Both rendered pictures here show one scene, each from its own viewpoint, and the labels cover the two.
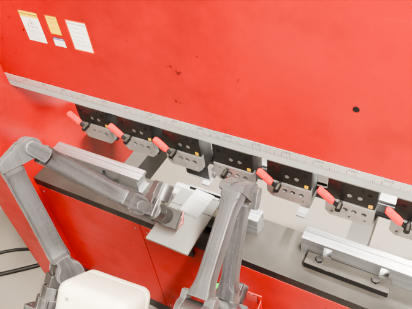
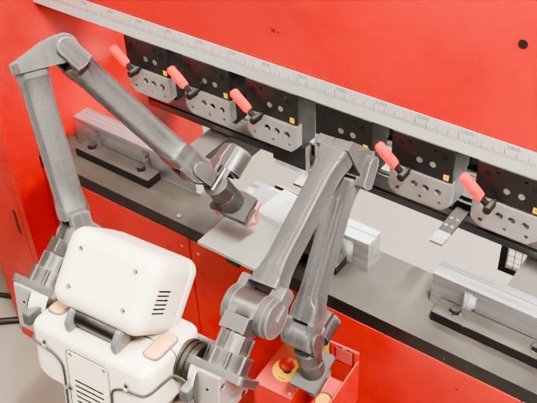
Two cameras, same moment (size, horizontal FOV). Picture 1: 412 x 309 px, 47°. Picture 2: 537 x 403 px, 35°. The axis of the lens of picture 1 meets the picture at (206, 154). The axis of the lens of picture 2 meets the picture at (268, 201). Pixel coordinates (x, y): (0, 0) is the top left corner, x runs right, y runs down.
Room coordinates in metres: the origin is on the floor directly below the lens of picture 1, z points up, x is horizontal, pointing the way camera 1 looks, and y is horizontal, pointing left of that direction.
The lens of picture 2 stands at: (-0.48, -0.01, 2.39)
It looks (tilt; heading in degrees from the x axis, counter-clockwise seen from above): 39 degrees down; 4
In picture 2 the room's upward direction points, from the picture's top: 3 degrees counter-clockwise
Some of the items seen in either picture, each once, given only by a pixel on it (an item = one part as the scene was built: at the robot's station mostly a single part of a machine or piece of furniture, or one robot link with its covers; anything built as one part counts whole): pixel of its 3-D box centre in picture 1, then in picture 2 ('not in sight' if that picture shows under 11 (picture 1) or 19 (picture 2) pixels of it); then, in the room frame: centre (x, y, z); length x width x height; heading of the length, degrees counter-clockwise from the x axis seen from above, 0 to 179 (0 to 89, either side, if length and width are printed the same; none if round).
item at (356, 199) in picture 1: (354, 193); (515, 193); (0.91, -0.44, 1.26); 0.15 x 0.09 x 0.17; 56
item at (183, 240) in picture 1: (184, 219); (258, 226); (1.11, 0.12, 1.00); 0.26 x 0.18 x 0.01; 146
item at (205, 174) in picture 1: (198, 170); (291, 154); (1.23, 0.04, 1.13); 0.10 x 0.02 x 0.10; 56
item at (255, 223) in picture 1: (216, 208); (310, 224); (1.20, -0.01, 0.92); 0.39 x 0.06 x 0.10; 56
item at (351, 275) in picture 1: (346, 273); (494, 335); (0.85, -0.43, 0.89); 0.30 x 0.05 x 0.03; 56
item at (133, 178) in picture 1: (99, 167); (141, 149); (1.54, 0.49, 0.92); 0.50 x 0.06 x 0.10; 56
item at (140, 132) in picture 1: (142, 130); (216, 85); (1.36, 0.22, 1.26); 0.15 x 0.09 x 0.17; 56
